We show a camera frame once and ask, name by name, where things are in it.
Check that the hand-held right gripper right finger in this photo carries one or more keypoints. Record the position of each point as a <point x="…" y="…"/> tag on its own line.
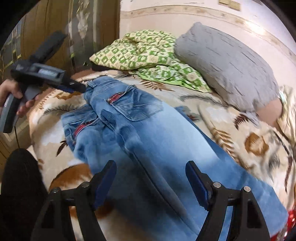
<point x="196" y="183"/>

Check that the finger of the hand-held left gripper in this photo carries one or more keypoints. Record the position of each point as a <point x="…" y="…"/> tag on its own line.
<point x="49" y="47"/>
<point x="75" y="86"/>

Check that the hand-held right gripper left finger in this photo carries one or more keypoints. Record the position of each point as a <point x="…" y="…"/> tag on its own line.
<point x="104" y="185"/>

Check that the blue denim pants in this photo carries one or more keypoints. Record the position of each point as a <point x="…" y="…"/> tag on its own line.
<point x="150" y="139"/>

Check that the person's left hand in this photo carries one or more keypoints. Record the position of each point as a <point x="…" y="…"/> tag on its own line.
<point x="10" y="87"/>

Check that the wooden wardrobe with glass door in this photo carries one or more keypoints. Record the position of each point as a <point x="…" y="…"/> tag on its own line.
<point x="46" y="23"/>

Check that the leaf-printed blanket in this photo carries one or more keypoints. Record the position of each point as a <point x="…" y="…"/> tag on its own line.
<point x="242" y="139"/>

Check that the green checkered quilt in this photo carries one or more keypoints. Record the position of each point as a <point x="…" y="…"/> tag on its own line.
<point x="143" y="53"/>

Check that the person's black-clothed leg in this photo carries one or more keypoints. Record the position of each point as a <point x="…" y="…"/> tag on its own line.
<point x="18" y="197"/>

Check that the red glass bowl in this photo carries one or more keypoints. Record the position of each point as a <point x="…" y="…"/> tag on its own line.
<point x="290" y="229"/>

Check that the cream crumpled cloth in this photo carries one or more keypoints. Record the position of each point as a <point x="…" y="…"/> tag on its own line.
<point x="288" y="111"/>

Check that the grey pillow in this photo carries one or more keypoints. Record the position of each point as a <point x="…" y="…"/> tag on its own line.
<point x="226" y="69"/>

